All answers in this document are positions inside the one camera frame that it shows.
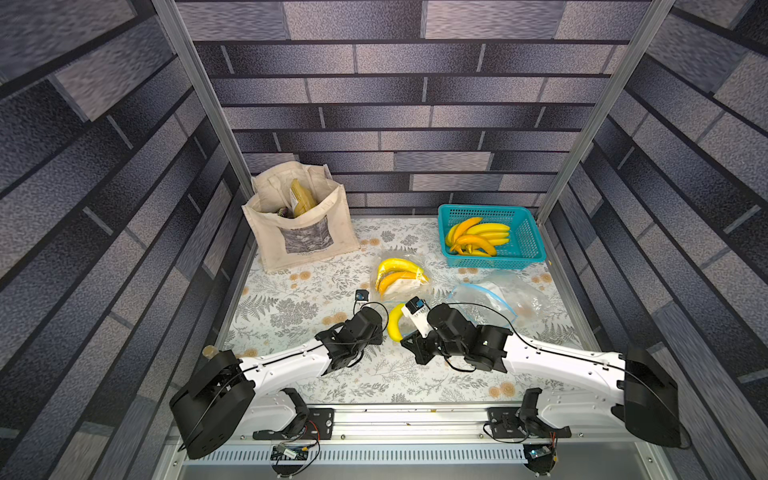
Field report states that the orange-yellow banana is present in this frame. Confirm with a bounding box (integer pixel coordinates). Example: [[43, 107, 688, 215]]
[[451, 235, 497, 257], [451, 217, 483, 244]]

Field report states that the teal plastic basket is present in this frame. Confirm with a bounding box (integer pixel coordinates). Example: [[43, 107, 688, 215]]
[[438, 204, 546, 270]]

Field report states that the right aluminium frame post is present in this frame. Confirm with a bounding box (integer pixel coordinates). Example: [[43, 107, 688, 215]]
[[535, 0, 678, 224]]

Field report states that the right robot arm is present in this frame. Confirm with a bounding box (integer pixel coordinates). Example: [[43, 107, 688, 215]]
[[387, 297, 692, 449]]

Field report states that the yellow drink bottle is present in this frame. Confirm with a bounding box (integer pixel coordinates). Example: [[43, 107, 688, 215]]
[[202, 345, 219, 360]]

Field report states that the left aluminium frame post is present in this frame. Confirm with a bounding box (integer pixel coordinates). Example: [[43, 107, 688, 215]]
[[152, 0, 255, 199]]

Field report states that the beige canvas tote bag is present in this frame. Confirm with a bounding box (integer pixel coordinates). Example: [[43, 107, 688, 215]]
[[242, 161, 360, 272]]

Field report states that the zip-top bag of bananas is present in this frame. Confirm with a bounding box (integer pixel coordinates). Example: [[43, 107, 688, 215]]
[[446, 271, 551, 328], [370, 250, 433, 302]]

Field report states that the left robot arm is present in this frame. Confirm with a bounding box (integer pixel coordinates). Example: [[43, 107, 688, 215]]
[[169, 306, 385, 460]]

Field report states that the aluminium front rail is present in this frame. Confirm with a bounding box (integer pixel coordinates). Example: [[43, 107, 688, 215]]
[[228, 402, 640, 442]]

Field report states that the yellow item in tote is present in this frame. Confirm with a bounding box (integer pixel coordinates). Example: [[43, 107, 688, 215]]
[[290, 179, 317, 218]]

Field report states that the right circuit board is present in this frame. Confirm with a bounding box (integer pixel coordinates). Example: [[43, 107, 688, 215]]
[[524, 444, 553, 463]]

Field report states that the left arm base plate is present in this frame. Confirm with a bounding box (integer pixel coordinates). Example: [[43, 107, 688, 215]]
[[252, 408, 336, 441]]

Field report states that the circuit board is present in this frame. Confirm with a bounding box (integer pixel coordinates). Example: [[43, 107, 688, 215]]
[[270, 444, 308, 462], [524, 444, 553, 463]]

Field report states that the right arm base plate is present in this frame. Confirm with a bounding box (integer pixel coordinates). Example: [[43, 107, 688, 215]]
[[483, 407, 572, 443]]

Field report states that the aluminium frame post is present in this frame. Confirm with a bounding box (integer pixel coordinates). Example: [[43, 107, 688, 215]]
[[152, 0, 255, 199], [535, 0, 678, 224]]

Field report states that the left circuit board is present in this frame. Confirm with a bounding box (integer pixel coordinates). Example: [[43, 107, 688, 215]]
[[270, 444, 308, 462]]

